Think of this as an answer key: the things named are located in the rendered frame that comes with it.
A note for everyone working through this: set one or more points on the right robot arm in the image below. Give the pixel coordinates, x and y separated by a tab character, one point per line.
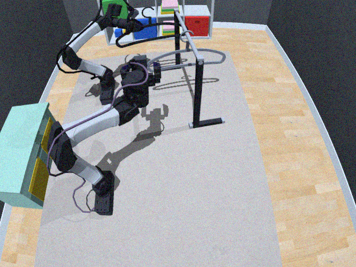
123	110

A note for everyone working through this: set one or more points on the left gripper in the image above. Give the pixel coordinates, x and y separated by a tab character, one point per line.
132	25

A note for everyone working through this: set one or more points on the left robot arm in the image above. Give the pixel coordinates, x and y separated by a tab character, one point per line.
70	58

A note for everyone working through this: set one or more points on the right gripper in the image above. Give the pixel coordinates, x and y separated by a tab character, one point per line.
152	80

